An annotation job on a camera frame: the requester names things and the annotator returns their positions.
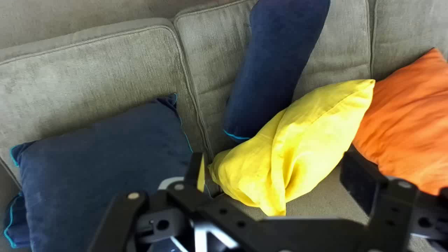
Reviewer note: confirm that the orange pillow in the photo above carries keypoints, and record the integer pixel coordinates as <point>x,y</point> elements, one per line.
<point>410,127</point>

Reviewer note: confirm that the yellow pillow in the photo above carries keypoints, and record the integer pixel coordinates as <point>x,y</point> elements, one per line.
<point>294,149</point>

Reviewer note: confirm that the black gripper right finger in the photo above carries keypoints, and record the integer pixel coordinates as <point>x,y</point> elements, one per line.
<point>396,201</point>

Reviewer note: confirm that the navy pillow teal piping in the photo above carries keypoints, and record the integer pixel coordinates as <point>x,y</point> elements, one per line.
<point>274,61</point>
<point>102,169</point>

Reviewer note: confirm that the grey-brown fabric sofa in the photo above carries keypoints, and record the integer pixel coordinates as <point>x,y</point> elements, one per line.
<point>92,65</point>

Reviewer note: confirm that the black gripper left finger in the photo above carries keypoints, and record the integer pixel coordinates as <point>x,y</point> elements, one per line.
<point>119,219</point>

